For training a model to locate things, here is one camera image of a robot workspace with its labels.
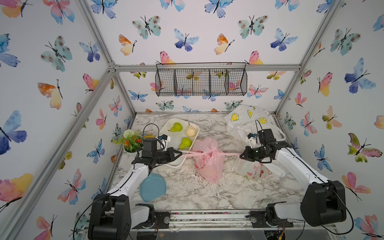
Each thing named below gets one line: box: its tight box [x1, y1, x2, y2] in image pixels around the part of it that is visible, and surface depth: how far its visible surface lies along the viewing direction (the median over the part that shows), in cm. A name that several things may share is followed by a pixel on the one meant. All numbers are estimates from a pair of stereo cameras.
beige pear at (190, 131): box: [185, 122, 196, 138], surface depth 106 cm
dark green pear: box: [179, 137, 192, 149], surface depth 98 cm
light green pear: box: [167, 122, 183, 133], surface depth 109 cm
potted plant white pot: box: [111, 129, 144, 153], surface depth 86 cm
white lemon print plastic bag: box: [224, 104, 286, 143], surface depth 110 cm
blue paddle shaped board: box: [140, 173, 167, 203], surface depth 86 cm
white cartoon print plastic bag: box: [232, 157, 286, 180], surface depth 84 cm
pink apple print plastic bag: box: [181, 137, 240, 184], surface depth 84 cm
